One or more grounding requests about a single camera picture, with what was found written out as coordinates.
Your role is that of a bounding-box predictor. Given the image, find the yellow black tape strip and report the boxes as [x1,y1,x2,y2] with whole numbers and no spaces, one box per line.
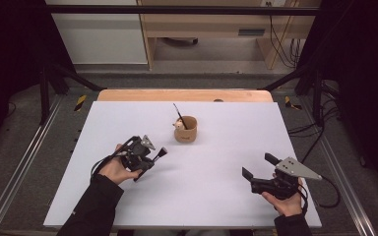
[283,95,303,111]
[74,93,88,112]

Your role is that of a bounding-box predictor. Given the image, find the black floor cables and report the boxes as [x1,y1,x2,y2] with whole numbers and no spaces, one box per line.
[287,80,342,164]

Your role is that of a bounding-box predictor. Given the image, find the light wooden desk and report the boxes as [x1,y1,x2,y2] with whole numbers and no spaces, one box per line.
[137,0,323,71]

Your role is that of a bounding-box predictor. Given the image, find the black metal stand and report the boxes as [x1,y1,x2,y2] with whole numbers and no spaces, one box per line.
[38,62,106,126]
[261,63,325,128]

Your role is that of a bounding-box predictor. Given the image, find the person's right hand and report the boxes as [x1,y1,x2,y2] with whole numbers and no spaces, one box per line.
[261,176,305,217]

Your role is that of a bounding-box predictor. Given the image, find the black horizontal bar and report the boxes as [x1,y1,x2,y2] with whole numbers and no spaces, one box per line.
[44,4,320,17]

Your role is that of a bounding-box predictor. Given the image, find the white cabinet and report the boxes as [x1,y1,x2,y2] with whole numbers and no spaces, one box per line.
[44,0,149,65]

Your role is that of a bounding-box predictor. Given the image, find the wooden cup with animal figure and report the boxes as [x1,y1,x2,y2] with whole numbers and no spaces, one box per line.
[172,115,198,144]

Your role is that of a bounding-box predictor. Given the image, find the wooden table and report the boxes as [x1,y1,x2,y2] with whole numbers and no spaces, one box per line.
[96,88,274,103]

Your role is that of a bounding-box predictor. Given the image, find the aluminium rail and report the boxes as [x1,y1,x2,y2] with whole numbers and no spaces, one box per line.
[0,94,64,236]
[299,94,378,236]

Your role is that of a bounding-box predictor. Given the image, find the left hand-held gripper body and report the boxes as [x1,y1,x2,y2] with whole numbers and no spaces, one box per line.
[120,135,157,172]

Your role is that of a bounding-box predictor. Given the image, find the right hand-held gripper cable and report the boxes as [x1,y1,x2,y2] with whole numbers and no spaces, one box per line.
[299,175,342,215]

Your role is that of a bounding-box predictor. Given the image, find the black curtain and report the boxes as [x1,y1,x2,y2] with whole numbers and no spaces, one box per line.
[0,0,77,158]
[296,0,378,201]

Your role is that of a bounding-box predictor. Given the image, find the black hanging cables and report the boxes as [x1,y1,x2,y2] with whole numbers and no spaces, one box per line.
[265,1,303,70]

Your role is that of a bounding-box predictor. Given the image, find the white board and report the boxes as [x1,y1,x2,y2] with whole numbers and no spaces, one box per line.
[42,100,323,229]

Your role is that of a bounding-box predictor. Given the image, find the person's left hand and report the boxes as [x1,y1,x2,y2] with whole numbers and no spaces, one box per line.
[97,143,144,186]

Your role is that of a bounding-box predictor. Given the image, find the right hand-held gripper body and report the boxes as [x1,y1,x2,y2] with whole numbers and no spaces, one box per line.
[250,156,323,201]

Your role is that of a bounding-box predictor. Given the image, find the thin black makeup brush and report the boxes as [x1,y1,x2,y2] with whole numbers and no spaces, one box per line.
[172,102,189,130]

